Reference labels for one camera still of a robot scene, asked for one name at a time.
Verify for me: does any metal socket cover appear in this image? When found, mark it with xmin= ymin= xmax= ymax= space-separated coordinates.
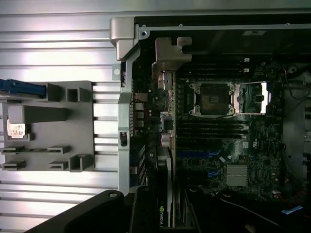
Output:
xmin=234 ymin=81 xmax=273 ymax=115

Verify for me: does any short blue expansion slot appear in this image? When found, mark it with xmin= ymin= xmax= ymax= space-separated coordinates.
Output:
xmin=177 ymin=169 xmax=221 ymax=178

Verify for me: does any RAM stick on rack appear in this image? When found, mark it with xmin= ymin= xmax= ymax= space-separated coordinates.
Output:
xmin=0 ymin=148 xmax=70 ymax=154

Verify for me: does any green motherboard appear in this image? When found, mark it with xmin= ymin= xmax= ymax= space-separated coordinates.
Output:
xmin=132 ymin=60 xmax=285 ymax=202

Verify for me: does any silver CPU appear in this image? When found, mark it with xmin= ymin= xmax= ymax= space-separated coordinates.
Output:
xmin=7 ymin=123 xmax=28 ymax=139

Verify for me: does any open black PC case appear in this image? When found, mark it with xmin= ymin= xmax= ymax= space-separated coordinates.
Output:
xmin=113 ymin=16 xmax=311 ymax=233

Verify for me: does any hard disk with blue carrier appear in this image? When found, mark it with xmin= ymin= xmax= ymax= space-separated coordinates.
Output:
xmin=0 ymin=77 xmax=47 ymax=100

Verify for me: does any silver chipset heatsink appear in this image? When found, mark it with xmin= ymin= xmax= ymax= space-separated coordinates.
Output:
xmin=225 ymin=164 xmax=249 ymax=187

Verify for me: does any long blue expansion slot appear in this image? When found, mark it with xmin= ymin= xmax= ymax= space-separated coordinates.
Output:
xmin=177 ymin=150 xmax=221 ymax=159

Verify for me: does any grey corner clamp bracket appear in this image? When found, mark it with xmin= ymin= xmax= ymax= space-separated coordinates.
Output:
xmin=109 ymin=17 xmax=142 ymax=62

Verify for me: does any CPU socket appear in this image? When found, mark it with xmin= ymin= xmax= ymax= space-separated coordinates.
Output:
xmin=189 ymin=81 xmax=236 ymax=119

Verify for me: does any black installed RAM stick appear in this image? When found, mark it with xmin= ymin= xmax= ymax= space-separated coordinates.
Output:
xmin=178 ymin=122 xmax=250 ymax=133

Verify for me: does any grey printed parts rack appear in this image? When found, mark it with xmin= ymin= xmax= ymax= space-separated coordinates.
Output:
xmin=0 ymin=80 xmax=95 ymax=172

